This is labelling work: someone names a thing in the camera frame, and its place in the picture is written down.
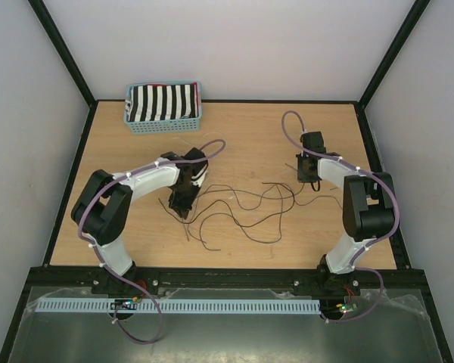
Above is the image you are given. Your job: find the light blue slotted cable duct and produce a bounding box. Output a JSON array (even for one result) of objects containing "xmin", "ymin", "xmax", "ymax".
[{"xmin": 34, "ymin": 298, "xmax": 320, "ymax": 315}]

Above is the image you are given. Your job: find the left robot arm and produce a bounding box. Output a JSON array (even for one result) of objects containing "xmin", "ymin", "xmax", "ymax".
[{"xmin": 71, "ymin": 147, "xmax": 208, "ymax": 293}]

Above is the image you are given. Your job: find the light blue plastic basket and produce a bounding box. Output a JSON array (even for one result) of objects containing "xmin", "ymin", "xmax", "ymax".
[{"xmin": 123, "ymin": 81, "xmax": 202, "ymax": 135}]

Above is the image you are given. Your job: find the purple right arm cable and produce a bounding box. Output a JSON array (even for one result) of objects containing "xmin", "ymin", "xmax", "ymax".
[{"xmin": 281, "ymin": 110, "xmax": 402, "ymax": 324}]

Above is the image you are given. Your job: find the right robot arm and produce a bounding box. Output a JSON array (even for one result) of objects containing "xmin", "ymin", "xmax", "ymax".
[{"xmin": 297, "ymin": 132, "xmax": 396, "ymax": 294}]

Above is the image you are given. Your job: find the black aluminium frame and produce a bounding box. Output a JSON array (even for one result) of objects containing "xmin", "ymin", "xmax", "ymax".
[{"xmin": 0, "ymin": 0, "xmax": 454, "ymax": 363}]

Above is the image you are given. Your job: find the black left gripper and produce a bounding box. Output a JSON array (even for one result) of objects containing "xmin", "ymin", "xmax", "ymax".
[{"xmin": 168, "ymin": 180, "xmax": 201, "ymax": 217}]

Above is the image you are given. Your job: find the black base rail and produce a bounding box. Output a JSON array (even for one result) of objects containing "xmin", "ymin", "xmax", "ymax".
[{"xmin": 26, "ymin": 265, "xmax": 428, "ymax": 297}]

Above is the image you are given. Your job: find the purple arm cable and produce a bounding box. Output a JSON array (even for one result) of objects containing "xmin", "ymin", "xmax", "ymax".
[
  {"xmin": 281, "ymin": 110, "xmax": 402, "ymax": 324},
  {"xmin": 76, "ymin": 138, "xmax": 227, "ymax": 344}
]

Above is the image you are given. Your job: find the black white striped cloth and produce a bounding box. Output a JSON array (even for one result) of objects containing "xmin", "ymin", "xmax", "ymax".
[{"xmin": 125, "ymin": 82, "xmax": 201, "ymax": 123}]

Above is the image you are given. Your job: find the white zip tie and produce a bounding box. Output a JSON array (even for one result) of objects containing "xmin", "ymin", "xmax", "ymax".
[{"xmin": 172, "ymin": 132, "xmax": 225, "ymax": 147}]

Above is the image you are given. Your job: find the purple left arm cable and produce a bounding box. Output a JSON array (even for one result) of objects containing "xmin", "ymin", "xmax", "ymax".
[{"xmin": 76, "ymin": 138, "xmax": 227, "ymax": 344}]

